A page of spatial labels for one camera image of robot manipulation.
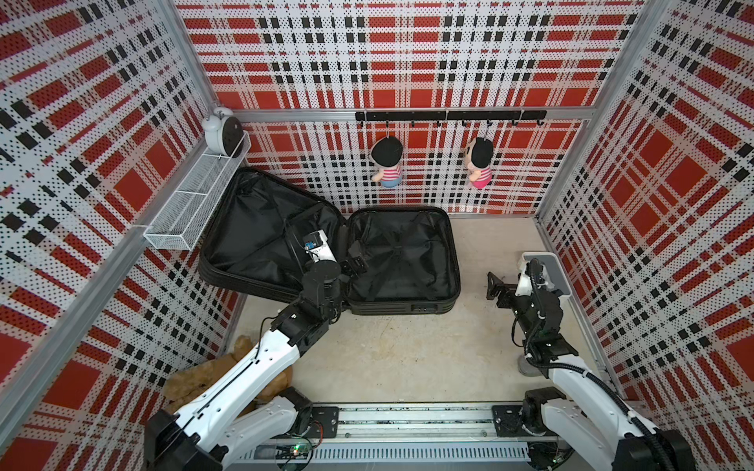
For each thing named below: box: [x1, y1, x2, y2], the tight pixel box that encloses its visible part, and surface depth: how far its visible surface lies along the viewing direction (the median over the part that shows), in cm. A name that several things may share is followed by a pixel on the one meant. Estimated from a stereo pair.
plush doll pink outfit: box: [465, 137, 494, 189], surface depth 97 cm
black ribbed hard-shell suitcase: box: [198, 167, 462, 316], surface depth 100 cm
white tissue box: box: [521, 251, 573, 297], surface depth 101 cm
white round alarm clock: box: [202, 106, 245, 158], surface depth 80 cm
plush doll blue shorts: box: [370, 136, 403, 189], surface depth 97 cm
